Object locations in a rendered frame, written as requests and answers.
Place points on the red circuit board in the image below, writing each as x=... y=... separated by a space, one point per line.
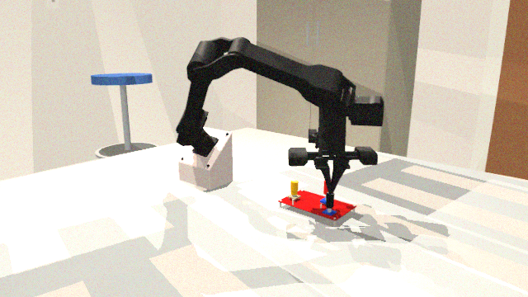
x=326 y=207

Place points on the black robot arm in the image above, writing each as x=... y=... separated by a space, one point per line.
x=318 y=84

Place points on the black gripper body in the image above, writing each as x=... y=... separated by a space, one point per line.
x=332 y=146

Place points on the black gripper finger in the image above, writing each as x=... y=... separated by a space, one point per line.
x=337 y=172
x=327 y=176

